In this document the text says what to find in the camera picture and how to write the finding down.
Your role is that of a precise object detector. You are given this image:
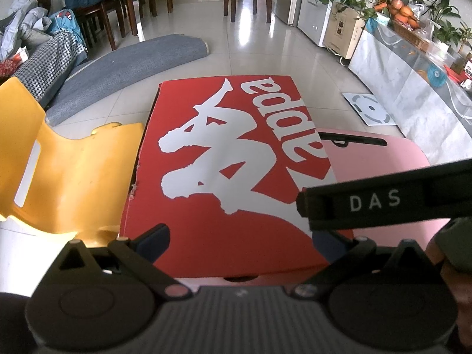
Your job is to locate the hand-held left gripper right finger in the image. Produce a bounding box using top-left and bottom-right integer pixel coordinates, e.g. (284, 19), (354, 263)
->
(291, 230), (430, 300)

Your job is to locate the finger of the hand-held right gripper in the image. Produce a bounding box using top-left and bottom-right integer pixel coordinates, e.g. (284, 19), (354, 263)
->
(296, 188), (315, 231)

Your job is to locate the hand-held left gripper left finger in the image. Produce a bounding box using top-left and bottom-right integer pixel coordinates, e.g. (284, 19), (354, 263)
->
(52, 224), (193, 300)

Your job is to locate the red shoe box lid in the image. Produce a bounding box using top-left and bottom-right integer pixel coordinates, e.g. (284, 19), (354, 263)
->
(120, 75), (355, 279)

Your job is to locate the person's right hand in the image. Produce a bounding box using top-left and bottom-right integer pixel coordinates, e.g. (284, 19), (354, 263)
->
(424, 243), (472, 326)

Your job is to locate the white bathroom scale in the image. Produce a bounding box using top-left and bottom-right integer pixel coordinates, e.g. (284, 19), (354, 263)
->
(342, 93), (397, 126)

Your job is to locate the yellow plastic chair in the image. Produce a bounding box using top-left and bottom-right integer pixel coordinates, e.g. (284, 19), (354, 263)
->
(0, 77), (146, 248)

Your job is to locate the blue round lid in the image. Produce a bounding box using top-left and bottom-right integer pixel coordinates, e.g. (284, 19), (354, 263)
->
(426, 64), (447, 87)

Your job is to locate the grey rolled rug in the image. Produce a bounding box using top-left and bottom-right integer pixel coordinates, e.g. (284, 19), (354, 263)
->
(44, 34), (211, 126)

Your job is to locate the wicker fruit basket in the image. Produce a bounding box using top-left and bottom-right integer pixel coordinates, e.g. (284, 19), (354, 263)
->
(387, 0), (432, 52)

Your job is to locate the beige cardboard carton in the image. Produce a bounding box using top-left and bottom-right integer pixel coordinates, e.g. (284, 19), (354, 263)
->
(324, 2), (366, 60)

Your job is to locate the pile of light clothes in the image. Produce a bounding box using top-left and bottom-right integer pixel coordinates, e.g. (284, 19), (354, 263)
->
(0, 0), (52, 56)

